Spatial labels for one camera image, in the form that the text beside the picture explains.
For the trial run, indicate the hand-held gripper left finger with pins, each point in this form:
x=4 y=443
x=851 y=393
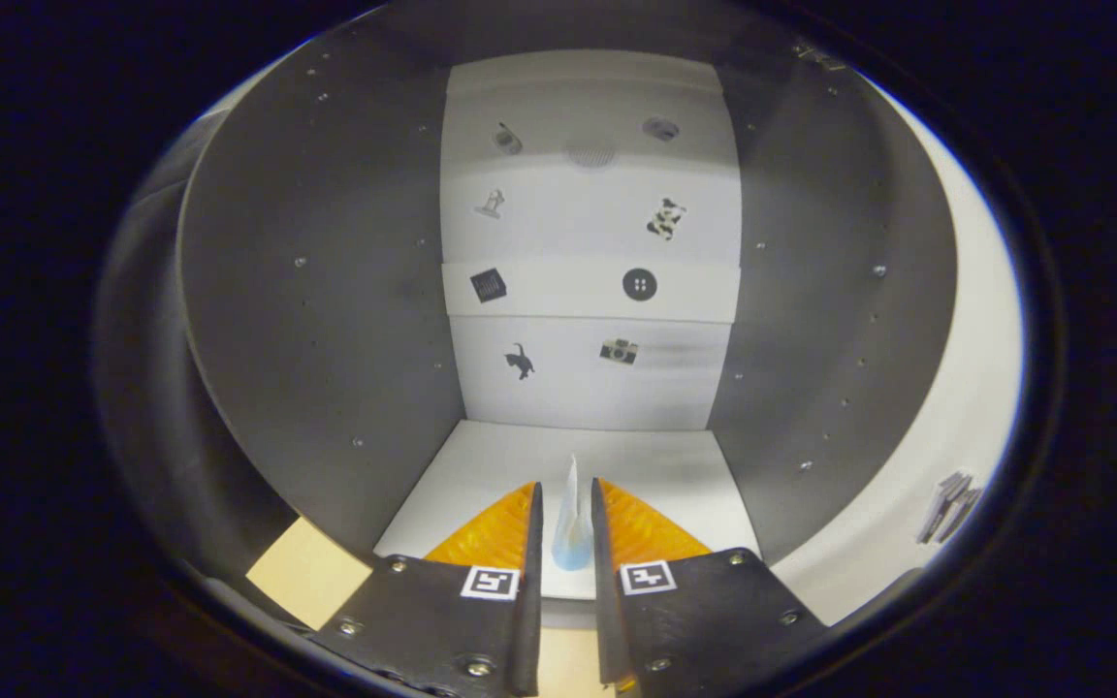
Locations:
x=527 y=620

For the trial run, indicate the white blue packet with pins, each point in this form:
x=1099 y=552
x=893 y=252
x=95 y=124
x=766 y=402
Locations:
x=573 y=538

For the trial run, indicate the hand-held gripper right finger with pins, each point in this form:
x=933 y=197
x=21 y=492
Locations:
x=607 y=620

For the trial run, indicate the black backdrop cloth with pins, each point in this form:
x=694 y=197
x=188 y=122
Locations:
x=151 y=388

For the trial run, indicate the light grey cabinet door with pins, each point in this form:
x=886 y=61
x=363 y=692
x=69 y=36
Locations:
x=975 y=388

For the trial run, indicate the dark grey cabinet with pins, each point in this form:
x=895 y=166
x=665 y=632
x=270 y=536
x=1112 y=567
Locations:
x=326 y=291

